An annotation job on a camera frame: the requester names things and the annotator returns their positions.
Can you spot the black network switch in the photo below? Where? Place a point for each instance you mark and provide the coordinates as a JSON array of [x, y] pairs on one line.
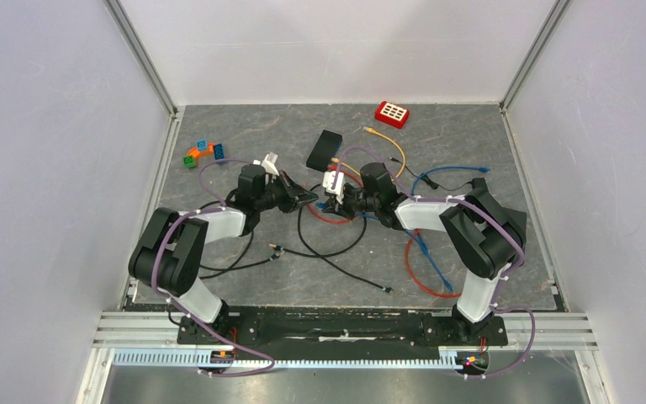
[[325, 148]]

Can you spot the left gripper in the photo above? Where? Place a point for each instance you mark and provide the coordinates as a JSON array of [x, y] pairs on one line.
[[290, 189]]

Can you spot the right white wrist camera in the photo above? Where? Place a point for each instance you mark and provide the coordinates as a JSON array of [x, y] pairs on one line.
[[333, 181]]

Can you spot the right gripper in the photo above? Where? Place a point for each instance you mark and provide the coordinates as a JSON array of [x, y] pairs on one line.
[[345, 210]]

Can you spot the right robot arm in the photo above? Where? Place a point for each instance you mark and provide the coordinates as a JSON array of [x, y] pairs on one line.
[[488, 237]]

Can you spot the red keypad box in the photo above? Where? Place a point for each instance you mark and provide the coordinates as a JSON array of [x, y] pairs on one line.
[[392, 114]]

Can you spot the black flat plate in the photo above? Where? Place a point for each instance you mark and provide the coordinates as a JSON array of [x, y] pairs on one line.
[[514, 223]]

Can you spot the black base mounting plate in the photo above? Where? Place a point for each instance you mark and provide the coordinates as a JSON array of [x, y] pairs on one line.
[[319, 333]]

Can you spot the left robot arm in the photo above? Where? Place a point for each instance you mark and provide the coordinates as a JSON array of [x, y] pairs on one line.
[[168, 255]]

